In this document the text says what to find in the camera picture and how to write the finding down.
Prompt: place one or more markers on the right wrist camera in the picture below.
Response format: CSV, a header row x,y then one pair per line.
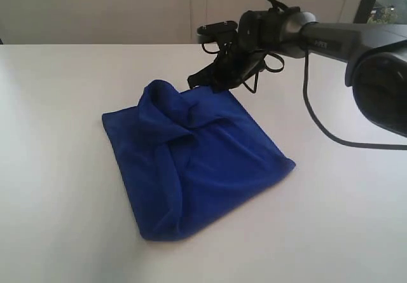
x,y
221,33

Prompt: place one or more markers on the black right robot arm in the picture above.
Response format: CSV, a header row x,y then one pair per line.
x,y
375,55

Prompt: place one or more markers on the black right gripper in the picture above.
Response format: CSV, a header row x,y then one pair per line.
x,y
231,68

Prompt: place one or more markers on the blue microfibre towel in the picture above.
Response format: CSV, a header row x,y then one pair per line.
x,y
189,158

